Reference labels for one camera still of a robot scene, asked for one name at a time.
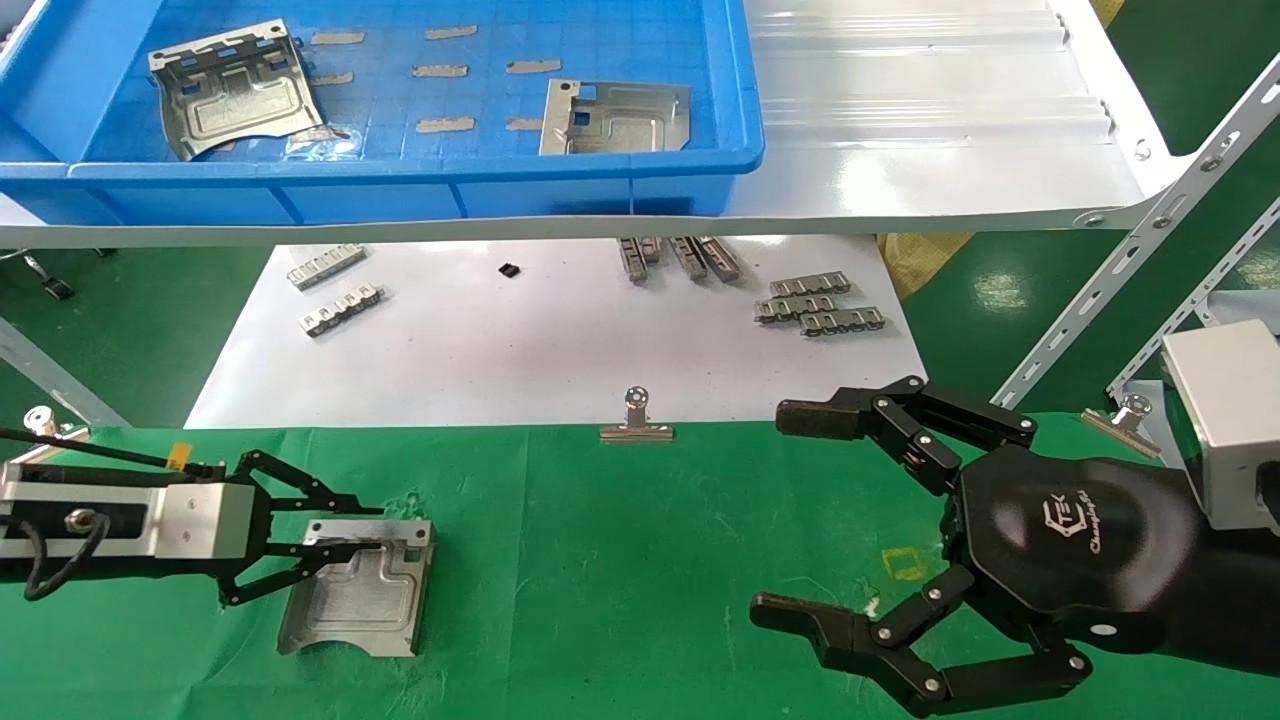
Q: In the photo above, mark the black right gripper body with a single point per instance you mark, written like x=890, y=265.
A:
x=1080, y=550

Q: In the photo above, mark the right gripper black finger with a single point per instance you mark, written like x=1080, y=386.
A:
x=900, y=425
x=960, y=685

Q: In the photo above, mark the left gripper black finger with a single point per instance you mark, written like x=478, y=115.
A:
x=300, y=490
x=290, y=568

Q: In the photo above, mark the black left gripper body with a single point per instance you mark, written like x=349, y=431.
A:
x=150, y=570

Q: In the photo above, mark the bent sheet metal bracket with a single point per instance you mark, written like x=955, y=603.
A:
x=620, y=125
x=360, y=610
x=235, y=105

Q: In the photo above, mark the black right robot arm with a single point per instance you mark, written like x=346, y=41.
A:
x=1240, y=600

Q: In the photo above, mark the small slotted metal strip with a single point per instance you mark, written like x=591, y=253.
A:
x=722, y=260
x=689, y=258
x=342, y=309
x=652, y=250
x=631, y=260
x=327, y=266
x=810, y=285
x=842, y=321
x=795, y=308

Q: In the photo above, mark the silver binder clip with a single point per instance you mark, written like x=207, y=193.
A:
x=1125, y=425
x=42, y=420
x=637, y=430

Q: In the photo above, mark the yellow woven sack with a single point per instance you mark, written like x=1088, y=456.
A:
x=920, y=265

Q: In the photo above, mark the white metal shelf rack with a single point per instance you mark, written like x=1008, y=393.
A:
x=900, y=150

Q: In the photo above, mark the tiny black plastic clip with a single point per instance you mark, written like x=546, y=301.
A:
x=509, y=270

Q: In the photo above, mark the green table cloth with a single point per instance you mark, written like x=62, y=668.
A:
x=600, y=600

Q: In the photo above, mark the blue plastic bin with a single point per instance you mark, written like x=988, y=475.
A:
x=400, y=190

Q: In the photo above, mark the clear crumpled tape piece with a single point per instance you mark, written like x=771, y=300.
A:
x=315, y=142

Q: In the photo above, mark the beige tape strip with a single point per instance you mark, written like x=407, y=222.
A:
x=338, y=38
x=524, y=124
x=533, y=67
x=445, y=125

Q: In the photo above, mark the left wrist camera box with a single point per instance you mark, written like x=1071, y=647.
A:
x=200, y=520

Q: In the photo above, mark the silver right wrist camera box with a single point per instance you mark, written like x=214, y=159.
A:
x=1225, y=420

